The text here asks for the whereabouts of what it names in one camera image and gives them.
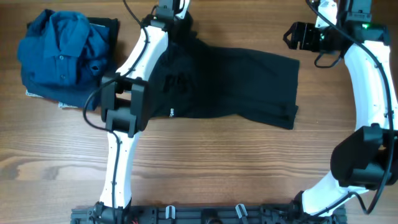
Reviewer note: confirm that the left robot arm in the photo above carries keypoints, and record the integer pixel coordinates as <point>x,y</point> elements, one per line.
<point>125,106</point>

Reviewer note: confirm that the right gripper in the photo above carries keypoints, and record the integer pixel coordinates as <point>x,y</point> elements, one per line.
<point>307,30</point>

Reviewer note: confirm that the black t-shirt with logo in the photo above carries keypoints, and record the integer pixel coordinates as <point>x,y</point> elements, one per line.
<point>194,80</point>

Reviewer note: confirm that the white folded cloth under pile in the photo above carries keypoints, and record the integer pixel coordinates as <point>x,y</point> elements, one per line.
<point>60,104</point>

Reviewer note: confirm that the blue polo shirt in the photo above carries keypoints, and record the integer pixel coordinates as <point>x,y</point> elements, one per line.
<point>65,79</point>

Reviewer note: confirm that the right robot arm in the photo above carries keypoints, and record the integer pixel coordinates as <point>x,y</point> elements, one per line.
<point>367,159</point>

